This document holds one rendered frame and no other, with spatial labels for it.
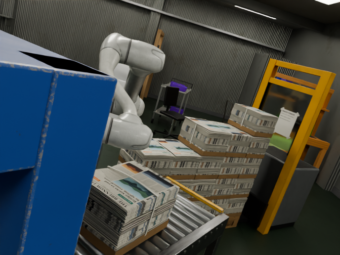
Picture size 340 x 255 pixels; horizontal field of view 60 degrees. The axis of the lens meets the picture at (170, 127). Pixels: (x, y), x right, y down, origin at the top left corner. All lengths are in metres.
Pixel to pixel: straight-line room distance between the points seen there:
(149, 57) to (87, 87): 1.20
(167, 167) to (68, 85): 2.13
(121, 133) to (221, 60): 8.97
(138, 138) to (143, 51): 0.55
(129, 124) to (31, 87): 0.84
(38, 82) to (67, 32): 9.95
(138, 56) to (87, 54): 8.58
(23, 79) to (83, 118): 0.08
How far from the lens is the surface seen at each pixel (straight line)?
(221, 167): 2.83
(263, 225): 3.60
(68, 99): 0.30
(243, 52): 10.11
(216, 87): 10.00
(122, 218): 1.13
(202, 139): 2.58
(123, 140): 1.09
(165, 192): 1.29
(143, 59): 1.50
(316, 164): 6.52
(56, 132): 0.31
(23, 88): 0.28
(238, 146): 2.86
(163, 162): 2.34
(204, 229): 1.61
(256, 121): 2.97
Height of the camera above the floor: 1.59
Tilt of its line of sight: 14 degrees down
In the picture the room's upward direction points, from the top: 17 degrees clockwise
